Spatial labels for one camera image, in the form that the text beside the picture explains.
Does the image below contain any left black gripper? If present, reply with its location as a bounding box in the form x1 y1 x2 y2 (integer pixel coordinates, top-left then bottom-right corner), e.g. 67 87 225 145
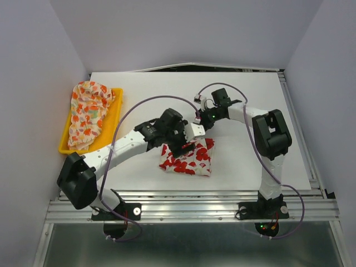
164 120 195 158

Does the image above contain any white red poppy skirt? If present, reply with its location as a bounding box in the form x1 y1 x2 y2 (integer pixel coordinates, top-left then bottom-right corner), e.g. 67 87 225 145
159 138 215 177

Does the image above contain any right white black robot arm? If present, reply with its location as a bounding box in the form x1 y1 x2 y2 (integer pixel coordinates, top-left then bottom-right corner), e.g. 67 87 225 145
194 88 292 220

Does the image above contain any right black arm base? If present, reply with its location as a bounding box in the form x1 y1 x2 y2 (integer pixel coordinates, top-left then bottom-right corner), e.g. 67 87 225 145
235 202 290 220

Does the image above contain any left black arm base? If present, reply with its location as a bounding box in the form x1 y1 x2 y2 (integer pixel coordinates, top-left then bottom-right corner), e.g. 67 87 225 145
91 202 142 221

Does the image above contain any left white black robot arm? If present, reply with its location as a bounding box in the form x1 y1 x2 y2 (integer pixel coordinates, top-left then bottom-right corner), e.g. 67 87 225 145
57 108 205 219

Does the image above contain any yellow plastic tray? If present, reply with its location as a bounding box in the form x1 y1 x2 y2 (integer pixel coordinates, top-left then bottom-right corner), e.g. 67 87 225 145
58 88 123 155

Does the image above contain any orange floral skirt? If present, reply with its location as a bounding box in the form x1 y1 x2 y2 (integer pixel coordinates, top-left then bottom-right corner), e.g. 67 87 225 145
67 81 116 150

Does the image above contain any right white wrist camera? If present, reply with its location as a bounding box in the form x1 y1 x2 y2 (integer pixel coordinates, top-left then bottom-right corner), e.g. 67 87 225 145
194 94 210 111

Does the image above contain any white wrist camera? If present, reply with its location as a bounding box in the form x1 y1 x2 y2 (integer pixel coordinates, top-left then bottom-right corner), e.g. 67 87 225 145
194 94 210 111
184 123 205 142

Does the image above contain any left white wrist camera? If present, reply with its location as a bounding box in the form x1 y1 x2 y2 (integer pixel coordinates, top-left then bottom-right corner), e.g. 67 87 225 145
184 123 205 142

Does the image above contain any aluminium frame rail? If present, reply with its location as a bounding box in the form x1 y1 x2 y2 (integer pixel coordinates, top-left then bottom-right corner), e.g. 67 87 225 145
45 189 340 224

